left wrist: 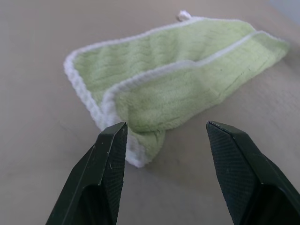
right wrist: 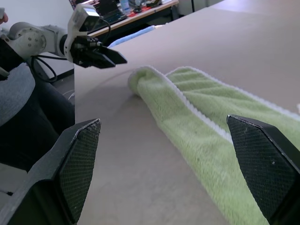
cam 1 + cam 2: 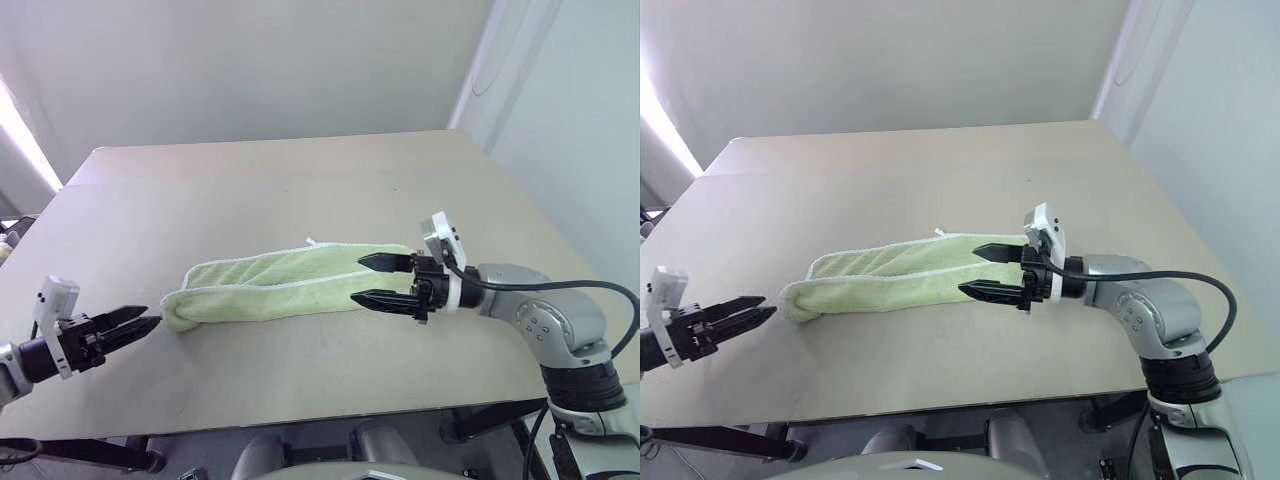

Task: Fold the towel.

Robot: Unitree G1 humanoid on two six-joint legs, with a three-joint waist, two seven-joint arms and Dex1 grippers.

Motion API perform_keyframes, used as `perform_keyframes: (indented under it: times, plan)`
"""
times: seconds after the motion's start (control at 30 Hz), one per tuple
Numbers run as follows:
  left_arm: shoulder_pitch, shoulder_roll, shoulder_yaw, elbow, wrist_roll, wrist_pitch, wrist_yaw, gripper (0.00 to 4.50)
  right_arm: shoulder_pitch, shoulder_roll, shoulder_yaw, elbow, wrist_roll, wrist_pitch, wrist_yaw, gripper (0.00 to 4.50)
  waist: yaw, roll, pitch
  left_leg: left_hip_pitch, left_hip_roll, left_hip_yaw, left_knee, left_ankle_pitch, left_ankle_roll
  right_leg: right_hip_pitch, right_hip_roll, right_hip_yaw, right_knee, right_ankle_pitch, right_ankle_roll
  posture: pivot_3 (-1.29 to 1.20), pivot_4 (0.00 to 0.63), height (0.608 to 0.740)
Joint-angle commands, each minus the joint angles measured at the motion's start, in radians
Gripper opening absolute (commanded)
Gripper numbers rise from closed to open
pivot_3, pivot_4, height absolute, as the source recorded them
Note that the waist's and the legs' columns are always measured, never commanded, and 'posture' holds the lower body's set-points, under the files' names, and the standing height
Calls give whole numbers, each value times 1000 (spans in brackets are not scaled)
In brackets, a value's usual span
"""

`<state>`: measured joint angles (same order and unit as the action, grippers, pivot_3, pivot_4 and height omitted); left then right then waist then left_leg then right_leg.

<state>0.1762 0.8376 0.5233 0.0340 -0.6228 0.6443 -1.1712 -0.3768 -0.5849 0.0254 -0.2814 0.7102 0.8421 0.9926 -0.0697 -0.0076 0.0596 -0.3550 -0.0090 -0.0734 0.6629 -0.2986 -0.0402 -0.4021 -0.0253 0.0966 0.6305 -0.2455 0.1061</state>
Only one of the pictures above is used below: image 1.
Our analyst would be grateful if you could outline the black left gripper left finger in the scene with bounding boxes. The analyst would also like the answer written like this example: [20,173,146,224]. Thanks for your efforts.
[45,121,128,225]

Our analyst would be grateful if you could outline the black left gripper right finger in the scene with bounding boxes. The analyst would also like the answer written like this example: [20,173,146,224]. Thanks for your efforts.
[206,120,300,225]

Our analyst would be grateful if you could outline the green cloth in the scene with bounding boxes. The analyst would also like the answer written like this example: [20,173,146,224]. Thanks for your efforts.
[63,9,291,169]

